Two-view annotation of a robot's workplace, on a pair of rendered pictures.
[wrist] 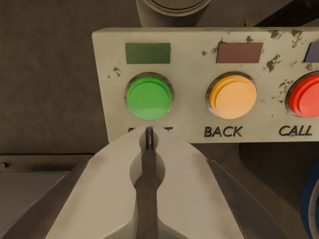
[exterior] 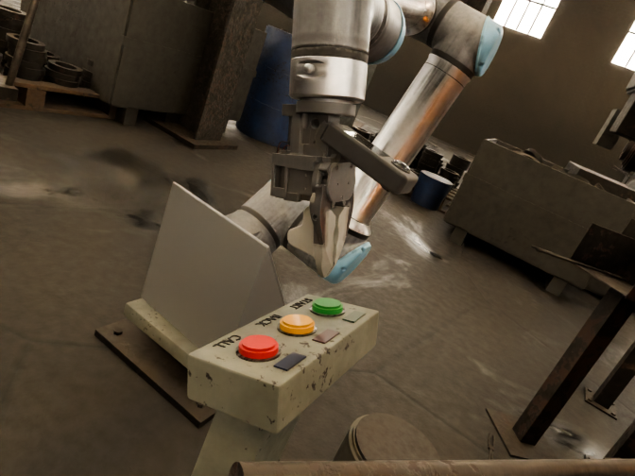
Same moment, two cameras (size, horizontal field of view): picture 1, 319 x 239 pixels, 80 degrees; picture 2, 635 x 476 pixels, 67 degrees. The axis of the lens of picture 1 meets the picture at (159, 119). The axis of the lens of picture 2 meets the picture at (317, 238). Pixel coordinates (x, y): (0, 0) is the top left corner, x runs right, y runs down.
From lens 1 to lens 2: 0.55 m
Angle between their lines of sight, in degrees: 67
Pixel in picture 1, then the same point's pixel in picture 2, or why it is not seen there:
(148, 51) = (355, 315)
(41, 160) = not seen: hidden behind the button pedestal
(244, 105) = (289, 321)
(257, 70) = (305, 339)
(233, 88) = (307, 320)
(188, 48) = (345, 326)
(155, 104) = (323, 302)
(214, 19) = not seen: outside the picture
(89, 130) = not seen: hidden behind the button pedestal
